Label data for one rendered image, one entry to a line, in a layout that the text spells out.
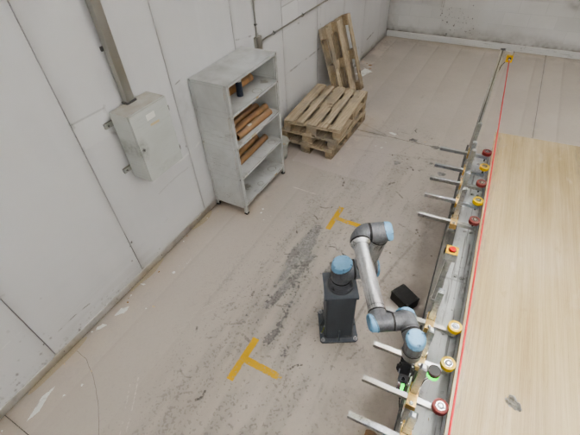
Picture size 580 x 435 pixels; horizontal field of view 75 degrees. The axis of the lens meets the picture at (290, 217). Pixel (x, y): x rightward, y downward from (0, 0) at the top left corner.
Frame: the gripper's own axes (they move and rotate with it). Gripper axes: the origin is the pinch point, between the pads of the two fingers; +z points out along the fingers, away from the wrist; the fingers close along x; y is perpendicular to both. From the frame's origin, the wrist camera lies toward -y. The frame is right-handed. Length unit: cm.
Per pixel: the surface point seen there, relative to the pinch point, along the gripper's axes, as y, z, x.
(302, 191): 227, 102, 162
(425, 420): -0.4, 39.0, -19.4
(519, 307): 77, 11, -55
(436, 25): 796, 72, 109
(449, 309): 80, 39, -20
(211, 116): 165, -20, 228
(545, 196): 198, 12, -69
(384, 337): 77, 101, 18
